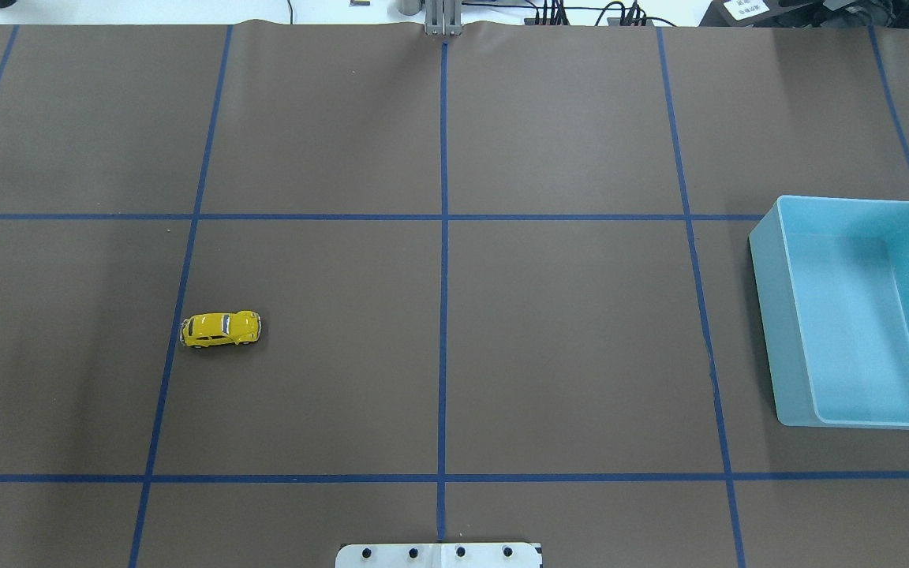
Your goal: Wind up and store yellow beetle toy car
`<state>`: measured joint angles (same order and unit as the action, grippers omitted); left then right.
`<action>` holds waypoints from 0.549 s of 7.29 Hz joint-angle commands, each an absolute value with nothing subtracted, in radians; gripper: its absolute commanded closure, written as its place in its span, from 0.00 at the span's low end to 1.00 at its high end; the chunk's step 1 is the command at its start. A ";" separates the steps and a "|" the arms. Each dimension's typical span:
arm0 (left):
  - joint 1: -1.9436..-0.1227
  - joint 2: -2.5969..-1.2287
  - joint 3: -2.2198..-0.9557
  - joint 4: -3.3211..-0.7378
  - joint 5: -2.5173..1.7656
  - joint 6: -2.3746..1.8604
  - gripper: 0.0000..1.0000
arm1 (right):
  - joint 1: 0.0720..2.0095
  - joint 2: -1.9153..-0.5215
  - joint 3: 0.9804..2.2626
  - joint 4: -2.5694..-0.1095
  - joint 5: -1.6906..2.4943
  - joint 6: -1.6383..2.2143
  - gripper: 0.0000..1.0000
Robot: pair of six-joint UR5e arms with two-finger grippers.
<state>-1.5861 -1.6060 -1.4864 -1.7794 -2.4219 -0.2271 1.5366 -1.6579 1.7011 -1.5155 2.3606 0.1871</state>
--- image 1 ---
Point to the yellow beetle toy car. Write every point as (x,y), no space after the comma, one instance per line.
(220,329)

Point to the brown table mat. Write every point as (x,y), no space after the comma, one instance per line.
(504,280)

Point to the white label card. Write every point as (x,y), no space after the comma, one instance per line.
(740,10)

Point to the light blue plastic bin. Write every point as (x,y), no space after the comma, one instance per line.
(832,279)

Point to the grey aluminium camera post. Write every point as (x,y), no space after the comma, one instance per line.
(443,17)

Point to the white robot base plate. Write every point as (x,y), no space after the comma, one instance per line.
(479,554)

